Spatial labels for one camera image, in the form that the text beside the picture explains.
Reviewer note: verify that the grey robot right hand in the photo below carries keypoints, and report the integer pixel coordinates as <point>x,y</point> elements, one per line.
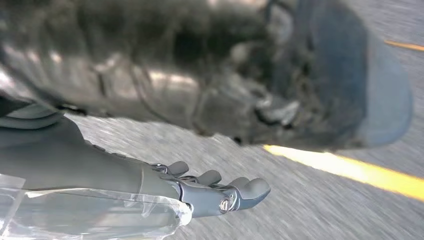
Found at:
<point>82,165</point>

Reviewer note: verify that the yellow floor tape mark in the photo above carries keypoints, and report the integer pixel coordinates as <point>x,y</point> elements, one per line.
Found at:
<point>364,172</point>

